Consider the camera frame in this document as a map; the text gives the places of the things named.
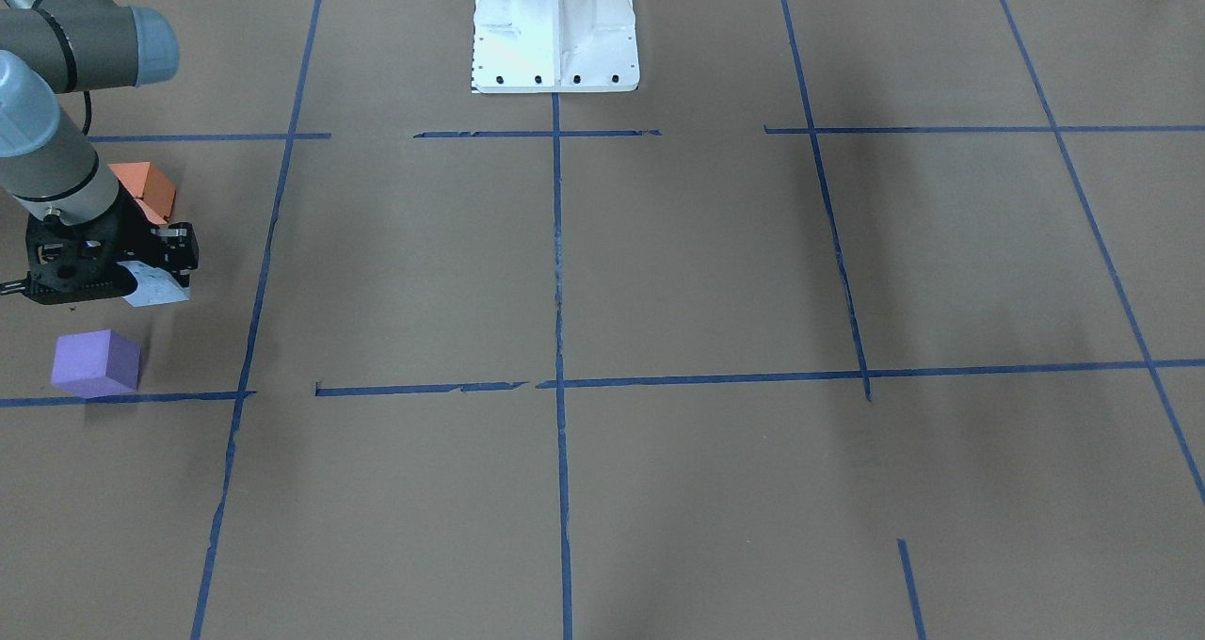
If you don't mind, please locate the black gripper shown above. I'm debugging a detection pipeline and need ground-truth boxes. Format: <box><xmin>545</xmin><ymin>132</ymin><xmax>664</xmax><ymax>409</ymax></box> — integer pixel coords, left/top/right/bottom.
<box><xmin>24</xmin><ymin>188</ymin><xmax>200</xmax><ymax>304</ymax></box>

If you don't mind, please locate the light blue foam block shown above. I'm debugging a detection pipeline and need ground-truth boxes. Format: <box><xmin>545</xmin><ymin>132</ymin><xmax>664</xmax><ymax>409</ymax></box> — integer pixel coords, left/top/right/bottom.
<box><xmin>121</xmin><ymin>260</ymin><xmax>192</xmax><ymax>307</ymax></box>

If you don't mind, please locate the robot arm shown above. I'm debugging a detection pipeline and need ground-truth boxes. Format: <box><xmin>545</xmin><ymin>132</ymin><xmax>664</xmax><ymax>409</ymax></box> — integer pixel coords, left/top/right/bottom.
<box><xmin>1</xmin><ymin>0</ymin><xmax>199</xmax><ymax>307</ymax></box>

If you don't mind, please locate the orange foam block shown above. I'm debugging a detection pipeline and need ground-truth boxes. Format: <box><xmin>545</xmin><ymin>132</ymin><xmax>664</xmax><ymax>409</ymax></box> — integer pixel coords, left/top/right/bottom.
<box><xmin>108</xmin><ymin>162</ymin><xmax>177</xmax><ymax>227</ymax></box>

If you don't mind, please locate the purple foam block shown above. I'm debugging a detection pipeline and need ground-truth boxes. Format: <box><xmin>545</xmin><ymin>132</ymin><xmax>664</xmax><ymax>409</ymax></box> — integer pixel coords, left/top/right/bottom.
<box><xmin>49</xmin><ymin>328</ymin><xmax>141</xmax><ymax>399</ymax></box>

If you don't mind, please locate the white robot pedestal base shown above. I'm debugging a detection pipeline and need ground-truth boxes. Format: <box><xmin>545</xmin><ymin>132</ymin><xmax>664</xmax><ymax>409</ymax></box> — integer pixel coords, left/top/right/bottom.
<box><xmin>471</xmin><ymin>0</ymin><xmax>641</xmax><ymax>95</ymax></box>

